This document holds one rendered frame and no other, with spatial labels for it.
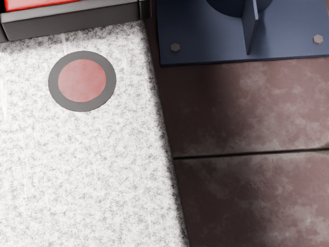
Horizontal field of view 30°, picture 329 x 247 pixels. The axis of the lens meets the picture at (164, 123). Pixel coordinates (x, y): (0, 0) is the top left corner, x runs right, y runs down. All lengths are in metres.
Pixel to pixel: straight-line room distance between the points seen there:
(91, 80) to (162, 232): 0.08
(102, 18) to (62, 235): 0.10
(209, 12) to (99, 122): 1.12
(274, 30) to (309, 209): 0.40
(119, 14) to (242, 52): 1.05
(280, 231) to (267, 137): 0.19
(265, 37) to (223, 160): 0.29
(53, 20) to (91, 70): 0.03
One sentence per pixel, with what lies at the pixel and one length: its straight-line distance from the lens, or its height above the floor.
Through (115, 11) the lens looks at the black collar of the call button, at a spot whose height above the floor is 0.93.
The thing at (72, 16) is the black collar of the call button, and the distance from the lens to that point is 0.29.
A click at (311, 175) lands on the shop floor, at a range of 1.27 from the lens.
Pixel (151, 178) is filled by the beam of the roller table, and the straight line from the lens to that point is 0.27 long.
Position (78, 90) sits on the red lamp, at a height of 0.92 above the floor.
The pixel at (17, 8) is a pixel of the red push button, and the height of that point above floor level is 0.93.
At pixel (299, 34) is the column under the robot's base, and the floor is 0.01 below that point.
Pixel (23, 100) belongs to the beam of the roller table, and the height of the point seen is 0.91.
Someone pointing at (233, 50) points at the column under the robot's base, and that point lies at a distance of 1.34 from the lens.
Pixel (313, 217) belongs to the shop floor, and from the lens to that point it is 1.24.
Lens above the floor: 1.17
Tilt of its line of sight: 67 degrees down
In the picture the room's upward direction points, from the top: straight up
